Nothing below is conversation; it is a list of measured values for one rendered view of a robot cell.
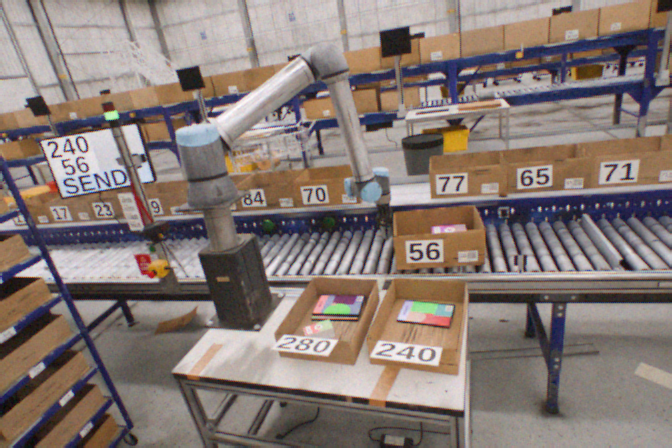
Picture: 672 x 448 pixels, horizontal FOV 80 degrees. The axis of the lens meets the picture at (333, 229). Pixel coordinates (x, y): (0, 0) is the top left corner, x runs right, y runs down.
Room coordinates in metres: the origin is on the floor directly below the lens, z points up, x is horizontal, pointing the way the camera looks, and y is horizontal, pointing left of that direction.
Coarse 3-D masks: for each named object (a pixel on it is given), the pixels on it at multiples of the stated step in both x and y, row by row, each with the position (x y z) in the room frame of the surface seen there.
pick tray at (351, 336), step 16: (320, 288) 1.49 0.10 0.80; (336, 288) 1.46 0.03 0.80; (352, 288) 1.44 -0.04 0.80; (368, 288) 1.41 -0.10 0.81; (304, 304) 1.38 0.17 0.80; (368, 304) 1.25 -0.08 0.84; (288, 320) 1.25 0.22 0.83; (304, 320) 1.33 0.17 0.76; (368, 320) 1.23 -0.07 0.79; (304, 336) 1.23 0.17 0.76; (336, 336) 1.20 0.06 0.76; (352, 336) 1.07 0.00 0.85; (288, 352) 1.14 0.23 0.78; (336, 352) 1.07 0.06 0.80; (352, 352) 1.05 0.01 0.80
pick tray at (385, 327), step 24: (408, 288) 1.36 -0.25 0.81; (432, 288) 1.32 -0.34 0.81; (456, 288) 1.28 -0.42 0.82; (384, 312) 1.23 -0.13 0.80; (456, 312) 1.22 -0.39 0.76; (384, 336) 1.16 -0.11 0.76; (408, 336) 1.13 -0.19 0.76; (432, 336) 1.11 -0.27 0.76; (456, 336) 1.09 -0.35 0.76; (384, 360) 1.02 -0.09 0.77; (456, 360) 0.93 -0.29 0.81
